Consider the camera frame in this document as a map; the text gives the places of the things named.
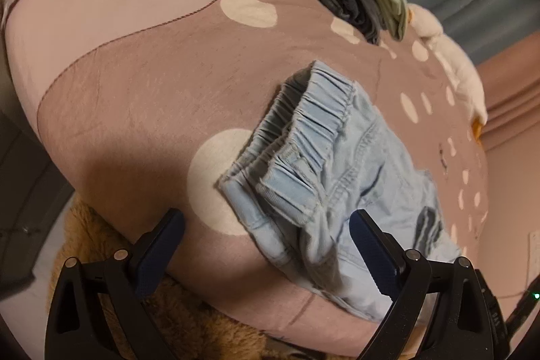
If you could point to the pink polka dot bedspread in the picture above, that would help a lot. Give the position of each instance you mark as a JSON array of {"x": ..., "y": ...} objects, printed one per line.
[{"x": 147, "y": 90}]

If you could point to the pink curtain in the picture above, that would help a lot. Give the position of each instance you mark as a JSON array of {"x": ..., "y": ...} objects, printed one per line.
[{"x": 514, "y": 90}]

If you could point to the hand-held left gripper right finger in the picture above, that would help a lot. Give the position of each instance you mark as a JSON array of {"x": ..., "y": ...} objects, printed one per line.
[{"x": 372, "y": 247}]

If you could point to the light blue denim shorts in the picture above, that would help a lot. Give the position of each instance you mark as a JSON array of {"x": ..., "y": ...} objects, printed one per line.
[{"x": 337, "y": 157}]

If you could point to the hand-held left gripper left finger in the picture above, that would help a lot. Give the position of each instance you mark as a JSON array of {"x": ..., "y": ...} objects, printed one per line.
[{"x": 158, "y": 247}]

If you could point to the white goose plush toy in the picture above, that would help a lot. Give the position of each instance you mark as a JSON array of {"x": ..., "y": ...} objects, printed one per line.
[{"x": 451, "y": 60}]

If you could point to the pink bed sheet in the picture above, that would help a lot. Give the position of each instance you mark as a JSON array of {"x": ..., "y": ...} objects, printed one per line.
[{"x": 84, "y": 14}]

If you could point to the brown fluffy rug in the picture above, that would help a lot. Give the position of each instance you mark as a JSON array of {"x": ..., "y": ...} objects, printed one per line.
[{"x": 80, "y": 225}]

